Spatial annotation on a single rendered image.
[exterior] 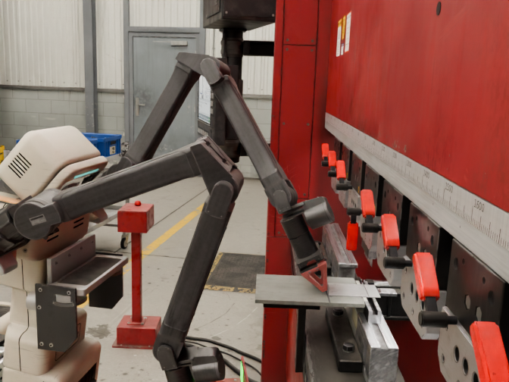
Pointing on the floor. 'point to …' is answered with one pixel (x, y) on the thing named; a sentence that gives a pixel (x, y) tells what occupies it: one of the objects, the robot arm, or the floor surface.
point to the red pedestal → (129, 325)
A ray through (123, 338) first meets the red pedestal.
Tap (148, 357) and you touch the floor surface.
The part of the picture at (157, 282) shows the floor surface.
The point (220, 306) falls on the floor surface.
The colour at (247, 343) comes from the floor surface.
